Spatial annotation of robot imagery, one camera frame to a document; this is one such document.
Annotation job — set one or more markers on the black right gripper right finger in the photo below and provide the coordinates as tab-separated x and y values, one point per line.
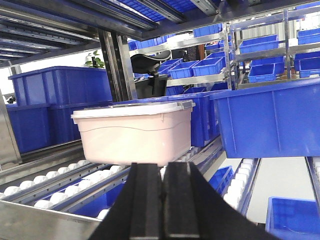
193	210

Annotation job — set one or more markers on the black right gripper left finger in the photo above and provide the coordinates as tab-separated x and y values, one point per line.
136	213

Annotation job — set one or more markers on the white lidded plastic bin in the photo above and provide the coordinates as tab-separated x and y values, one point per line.
144	133

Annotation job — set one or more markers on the blue bin below rollers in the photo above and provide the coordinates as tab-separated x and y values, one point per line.
221	179

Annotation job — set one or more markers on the steel roller shelf rack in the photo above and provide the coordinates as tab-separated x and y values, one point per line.
34	30

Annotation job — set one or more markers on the blue bin behind white bin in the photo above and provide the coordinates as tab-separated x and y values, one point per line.
204	124

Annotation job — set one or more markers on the blue bin bottom right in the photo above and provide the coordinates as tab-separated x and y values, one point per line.
293	218

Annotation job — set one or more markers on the large blue bin right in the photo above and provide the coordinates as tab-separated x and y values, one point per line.
278	120

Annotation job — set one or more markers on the small blue bin far shelf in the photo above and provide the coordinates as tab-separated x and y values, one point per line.
208	66

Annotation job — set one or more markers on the small blue bin middle right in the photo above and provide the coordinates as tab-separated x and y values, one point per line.
262	73

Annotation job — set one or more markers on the small blue bin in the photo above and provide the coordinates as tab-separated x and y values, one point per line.
259	44
262	73

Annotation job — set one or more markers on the small blue bin upper right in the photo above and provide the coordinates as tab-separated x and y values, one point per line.
259	44

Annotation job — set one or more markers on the black office chair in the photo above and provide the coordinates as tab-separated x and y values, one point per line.
155	85

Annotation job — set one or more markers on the large blue crate lower left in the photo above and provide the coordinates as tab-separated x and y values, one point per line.
43	125

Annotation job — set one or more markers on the large blue crate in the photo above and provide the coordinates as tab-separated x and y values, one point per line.
43	125
61	85

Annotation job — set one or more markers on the large blue crate upper left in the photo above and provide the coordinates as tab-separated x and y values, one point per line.
61	85

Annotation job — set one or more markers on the green potted plant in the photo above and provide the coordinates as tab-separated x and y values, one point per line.
93	60

